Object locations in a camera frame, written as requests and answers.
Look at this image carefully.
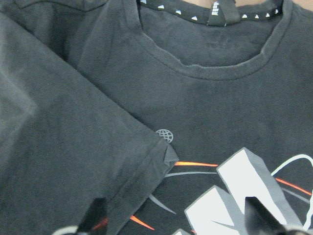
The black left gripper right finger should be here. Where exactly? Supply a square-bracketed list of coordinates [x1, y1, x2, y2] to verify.
[245, 197, 287, 235]

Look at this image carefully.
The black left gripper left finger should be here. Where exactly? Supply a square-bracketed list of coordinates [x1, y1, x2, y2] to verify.
[77, 197, 108, 235]

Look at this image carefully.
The black t-shirt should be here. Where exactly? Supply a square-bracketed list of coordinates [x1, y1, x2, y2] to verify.
[0, 0, 313, 235]

